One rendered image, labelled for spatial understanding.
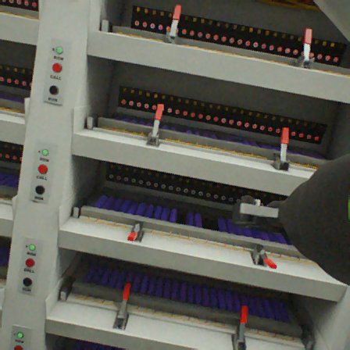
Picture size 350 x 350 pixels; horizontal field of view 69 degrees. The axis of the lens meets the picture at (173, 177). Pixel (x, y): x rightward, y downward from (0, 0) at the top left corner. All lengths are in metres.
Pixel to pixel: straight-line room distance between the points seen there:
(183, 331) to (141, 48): 0.61
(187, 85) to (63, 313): 0.63
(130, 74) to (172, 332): 0.65
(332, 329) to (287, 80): 0.52
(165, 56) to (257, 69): 0.18
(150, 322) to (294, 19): 0.83
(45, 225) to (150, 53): 0.41
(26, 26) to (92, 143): 0.26
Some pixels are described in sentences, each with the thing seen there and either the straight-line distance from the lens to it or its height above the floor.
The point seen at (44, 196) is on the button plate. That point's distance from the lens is 0.58.
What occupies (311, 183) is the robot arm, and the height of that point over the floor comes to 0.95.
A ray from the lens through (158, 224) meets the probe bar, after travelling 0.58.
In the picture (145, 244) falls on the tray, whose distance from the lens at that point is 0.55.
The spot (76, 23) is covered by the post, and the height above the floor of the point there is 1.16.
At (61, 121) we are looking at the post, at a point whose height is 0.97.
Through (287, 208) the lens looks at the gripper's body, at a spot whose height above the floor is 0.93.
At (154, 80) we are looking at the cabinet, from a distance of 0.74.
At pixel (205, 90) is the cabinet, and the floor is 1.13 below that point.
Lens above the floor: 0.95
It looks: 6 degrees down
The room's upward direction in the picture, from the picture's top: 11 degrees clockwise
